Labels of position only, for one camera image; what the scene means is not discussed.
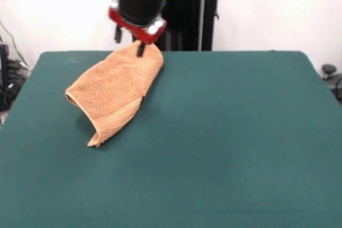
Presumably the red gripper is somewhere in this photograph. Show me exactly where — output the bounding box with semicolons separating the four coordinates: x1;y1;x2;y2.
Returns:
107;0;168;58

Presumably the tan terry towel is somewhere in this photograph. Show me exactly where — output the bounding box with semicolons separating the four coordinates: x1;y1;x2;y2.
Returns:
65;44;165;148

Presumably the black power strip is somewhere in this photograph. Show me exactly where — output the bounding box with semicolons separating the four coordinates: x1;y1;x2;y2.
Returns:
6;60;30;98

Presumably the black chair caster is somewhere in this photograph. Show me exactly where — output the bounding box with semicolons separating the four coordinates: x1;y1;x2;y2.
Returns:
322;64;338;81

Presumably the black chair base leg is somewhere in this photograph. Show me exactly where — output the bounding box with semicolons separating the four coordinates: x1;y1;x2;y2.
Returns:
328;74;342;103

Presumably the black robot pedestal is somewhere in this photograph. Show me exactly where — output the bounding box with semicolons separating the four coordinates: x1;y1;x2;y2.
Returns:
157;0;232;52

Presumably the grey cable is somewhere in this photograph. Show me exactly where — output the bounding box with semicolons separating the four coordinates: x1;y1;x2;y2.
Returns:
0;21;29;68

